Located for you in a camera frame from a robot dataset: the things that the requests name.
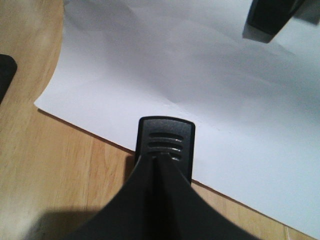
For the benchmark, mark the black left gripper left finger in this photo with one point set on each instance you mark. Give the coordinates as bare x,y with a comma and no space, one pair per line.
124,217

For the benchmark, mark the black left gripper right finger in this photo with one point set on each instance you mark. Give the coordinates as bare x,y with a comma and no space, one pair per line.
185,214

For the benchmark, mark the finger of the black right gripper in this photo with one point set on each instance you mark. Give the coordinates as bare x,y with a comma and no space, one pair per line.
266,18

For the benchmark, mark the white paper sheets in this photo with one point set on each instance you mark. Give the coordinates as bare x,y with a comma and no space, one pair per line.
255,103

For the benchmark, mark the wooden computer desk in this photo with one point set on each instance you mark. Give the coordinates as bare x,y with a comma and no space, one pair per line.
54,175

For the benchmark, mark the black computer monitor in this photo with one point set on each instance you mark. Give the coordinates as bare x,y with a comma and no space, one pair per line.
8,68

